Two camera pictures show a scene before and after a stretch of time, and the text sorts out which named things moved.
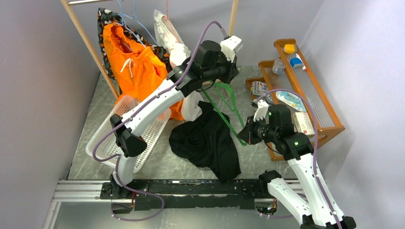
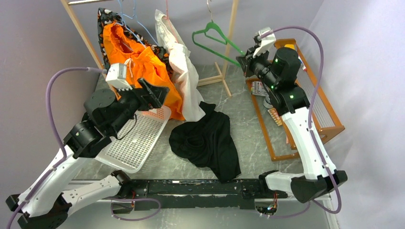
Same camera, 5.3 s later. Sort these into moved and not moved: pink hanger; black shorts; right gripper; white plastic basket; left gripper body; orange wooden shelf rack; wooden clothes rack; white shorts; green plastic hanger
Moved: right gripper; green plastic hanger; left gripper body
Not moved: black shorts; pink hanger; white plastic basket; orange wooden shelf rack; wooden clothes rack; white shorts
